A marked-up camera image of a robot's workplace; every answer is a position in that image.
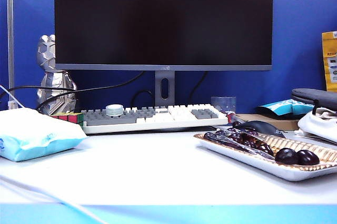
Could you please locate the black computer monitor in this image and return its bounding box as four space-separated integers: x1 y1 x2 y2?
54 0 274 72

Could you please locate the black monitor cable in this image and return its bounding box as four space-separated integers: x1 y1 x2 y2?
131 89 154 107
193 70 209 96

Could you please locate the silver faceted figurine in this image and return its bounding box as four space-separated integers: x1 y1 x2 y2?
36 34 77 116

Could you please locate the thin white cable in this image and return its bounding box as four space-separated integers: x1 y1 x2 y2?
0 85 27 109

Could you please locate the clear plastic cup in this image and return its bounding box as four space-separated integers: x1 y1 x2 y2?
210 96 237 116

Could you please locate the white round cap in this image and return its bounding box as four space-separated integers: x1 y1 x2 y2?
105 104 124 118

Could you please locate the white cloth bag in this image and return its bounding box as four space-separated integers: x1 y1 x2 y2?
297 107 337 143

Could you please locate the grey white mechanical keyboard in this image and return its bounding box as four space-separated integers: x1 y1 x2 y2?
81 104 229 134

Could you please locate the dark red cherry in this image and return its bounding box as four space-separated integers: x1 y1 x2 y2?
238 134 260 149
275 148 300 166
296 149 321 166
256 142 275 156

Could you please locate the sky blue wet wipes packet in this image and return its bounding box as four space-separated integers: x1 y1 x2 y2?
0 107 89 162

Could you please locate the yellow paper packet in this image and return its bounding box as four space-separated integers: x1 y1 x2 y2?
321 30 337 92

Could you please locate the black zip pouch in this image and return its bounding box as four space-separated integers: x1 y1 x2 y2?
291 88 337 111

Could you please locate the long black cable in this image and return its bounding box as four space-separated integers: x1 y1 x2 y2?
7 70 145 96

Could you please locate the gold white food tray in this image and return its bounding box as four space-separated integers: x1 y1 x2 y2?
194 130 337 182

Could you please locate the blue white snack packet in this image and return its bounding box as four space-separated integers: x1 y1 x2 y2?
256 98 315 116

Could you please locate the Rubik's cube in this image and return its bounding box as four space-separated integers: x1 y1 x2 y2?
51 113 84 125

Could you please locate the looped black cable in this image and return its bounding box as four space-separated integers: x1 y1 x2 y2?
36 90 81 115

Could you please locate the flat brown cardboard box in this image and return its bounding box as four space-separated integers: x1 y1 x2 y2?
235 113 300 130

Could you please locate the grey monitor stand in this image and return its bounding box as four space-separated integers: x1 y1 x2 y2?
154 70 176 106

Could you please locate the black computer mouse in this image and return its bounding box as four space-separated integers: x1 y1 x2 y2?
241 120 286 138

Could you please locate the blue office partition panel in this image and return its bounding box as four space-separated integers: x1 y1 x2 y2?
12 0 337 116

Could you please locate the grey partition post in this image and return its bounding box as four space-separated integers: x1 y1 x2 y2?
6 0 14 104

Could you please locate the thick grey white cable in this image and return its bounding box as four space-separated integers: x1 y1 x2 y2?
0 174 106 224

